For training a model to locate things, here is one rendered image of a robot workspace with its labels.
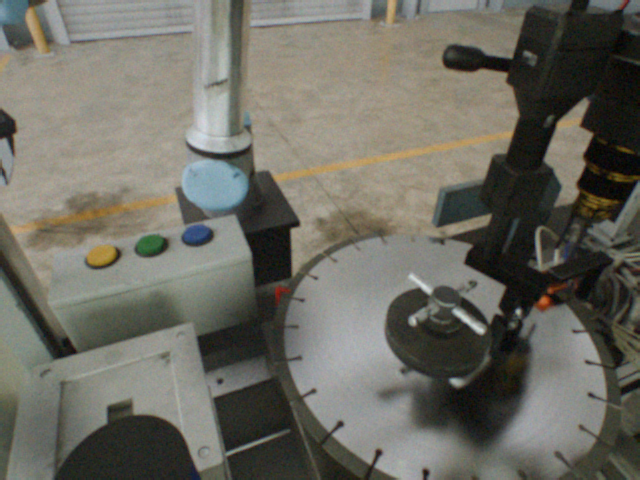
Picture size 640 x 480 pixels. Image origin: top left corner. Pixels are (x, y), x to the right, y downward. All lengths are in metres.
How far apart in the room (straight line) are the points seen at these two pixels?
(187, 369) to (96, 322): 0.22
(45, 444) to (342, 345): 0.30
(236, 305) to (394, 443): 0.39
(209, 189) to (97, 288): 0.25
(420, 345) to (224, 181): 0.45
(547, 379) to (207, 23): 0.62
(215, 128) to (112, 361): 0.39
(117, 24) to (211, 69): 5.53
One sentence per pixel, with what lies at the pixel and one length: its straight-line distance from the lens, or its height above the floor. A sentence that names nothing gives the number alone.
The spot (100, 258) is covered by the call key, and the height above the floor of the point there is 0.91.
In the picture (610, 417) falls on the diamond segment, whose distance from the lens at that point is 0.49.
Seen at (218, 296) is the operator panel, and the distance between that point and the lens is 0.67.
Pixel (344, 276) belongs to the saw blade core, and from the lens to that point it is 0.51.
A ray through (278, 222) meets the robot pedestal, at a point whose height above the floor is 0.75.
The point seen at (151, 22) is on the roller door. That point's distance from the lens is 6.21.
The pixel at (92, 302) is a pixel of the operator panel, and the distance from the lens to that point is 0.65.
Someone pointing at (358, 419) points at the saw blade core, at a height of 0.95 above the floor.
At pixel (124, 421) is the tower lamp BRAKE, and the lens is 0.18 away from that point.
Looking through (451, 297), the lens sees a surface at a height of 1.00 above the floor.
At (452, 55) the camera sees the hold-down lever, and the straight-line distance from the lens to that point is 0.38.
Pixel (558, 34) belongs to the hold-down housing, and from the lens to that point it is 0.36.
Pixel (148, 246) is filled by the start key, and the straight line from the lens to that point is 0.66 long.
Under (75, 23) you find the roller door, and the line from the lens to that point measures 6.23.
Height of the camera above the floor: 1.31
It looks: 39 degrees down
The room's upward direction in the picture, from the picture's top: 1 degrees clockwise
